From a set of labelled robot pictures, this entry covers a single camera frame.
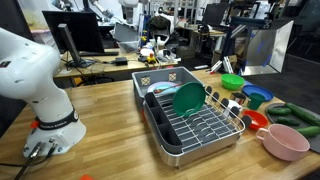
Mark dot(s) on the black monitor stand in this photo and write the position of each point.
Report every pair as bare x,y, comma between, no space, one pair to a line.
68,40

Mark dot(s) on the silver metal jug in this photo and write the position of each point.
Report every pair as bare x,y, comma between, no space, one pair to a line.
238,97

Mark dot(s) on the black background monitor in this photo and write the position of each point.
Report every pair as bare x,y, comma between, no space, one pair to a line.
215,15

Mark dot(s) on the gray plastic bin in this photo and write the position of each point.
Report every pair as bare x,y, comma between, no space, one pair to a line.
160,75

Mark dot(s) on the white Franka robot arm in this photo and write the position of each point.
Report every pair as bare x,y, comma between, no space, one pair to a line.
26,73

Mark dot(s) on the lavender plate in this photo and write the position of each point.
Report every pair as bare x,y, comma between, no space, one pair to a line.
163,83

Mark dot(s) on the black power adapter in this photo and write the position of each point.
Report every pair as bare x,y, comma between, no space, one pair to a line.
121,61

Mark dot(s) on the white plastic cup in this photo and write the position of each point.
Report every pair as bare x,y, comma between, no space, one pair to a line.
234,104

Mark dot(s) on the black keyboard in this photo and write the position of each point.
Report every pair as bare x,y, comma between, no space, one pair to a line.
100,53

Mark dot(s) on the gray laptop lid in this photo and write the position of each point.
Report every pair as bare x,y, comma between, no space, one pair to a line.
125,32

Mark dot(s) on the red utensil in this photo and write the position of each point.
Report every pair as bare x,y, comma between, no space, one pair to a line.
168,87

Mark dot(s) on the black bag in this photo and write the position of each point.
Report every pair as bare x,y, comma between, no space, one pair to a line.
159,23

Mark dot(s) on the green cucumber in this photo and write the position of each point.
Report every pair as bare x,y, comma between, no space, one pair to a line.
303,114
308,131
279,111
287,121

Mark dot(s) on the yellow toy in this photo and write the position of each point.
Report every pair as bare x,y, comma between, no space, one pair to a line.
151,59

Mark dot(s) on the white round dish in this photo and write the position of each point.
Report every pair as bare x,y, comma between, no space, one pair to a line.
146,52

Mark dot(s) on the round gray tray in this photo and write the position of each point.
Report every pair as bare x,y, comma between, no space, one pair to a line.
316,144

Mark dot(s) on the black extrusion camera stand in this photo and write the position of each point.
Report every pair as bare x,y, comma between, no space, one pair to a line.
248,22

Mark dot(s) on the clear plastic box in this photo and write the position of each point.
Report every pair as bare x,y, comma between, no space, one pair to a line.
129,46

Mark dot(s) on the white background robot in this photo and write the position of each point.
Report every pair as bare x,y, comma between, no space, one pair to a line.
128,10

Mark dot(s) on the bright green plastic bowl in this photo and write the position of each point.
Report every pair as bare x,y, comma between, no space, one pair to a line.
232,81

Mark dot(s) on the wooden office desk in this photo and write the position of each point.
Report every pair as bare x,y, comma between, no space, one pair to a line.
100,68

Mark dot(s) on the small orange object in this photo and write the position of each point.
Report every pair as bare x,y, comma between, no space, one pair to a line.
86,177

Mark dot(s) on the black computer monitor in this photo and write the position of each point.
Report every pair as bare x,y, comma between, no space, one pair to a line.
83,30

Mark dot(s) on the silver reflective panel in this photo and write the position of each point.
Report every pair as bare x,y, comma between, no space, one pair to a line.
270,50

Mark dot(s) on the blue plastic plate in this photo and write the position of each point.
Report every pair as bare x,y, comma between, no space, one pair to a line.
256,88

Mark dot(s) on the small red bowl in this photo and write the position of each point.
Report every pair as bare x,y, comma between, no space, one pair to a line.
253,116

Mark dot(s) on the silver and gray dish rack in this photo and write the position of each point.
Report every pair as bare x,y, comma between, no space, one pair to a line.
186,156

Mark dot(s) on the green plastic plate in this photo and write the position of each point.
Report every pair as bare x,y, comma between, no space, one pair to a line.
188,98

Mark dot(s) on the white rice grains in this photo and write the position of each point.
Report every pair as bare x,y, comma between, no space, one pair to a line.
257,123

